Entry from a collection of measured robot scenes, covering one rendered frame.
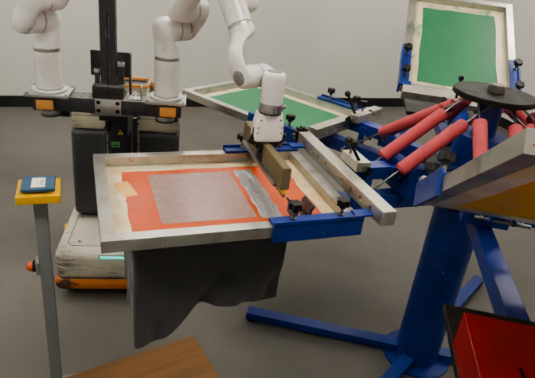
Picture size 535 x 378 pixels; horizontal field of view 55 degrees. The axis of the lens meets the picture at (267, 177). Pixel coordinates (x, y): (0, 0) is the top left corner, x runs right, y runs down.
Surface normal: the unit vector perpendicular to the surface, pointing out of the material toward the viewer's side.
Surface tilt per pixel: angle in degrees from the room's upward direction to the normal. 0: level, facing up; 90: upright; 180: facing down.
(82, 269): 90
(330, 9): 90
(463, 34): 32
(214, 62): 90
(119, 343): 0
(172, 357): 0
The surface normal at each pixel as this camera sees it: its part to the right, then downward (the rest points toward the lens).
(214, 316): 0.11, -0.90
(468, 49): -0.01, -0.55
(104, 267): 0.13, 0.44
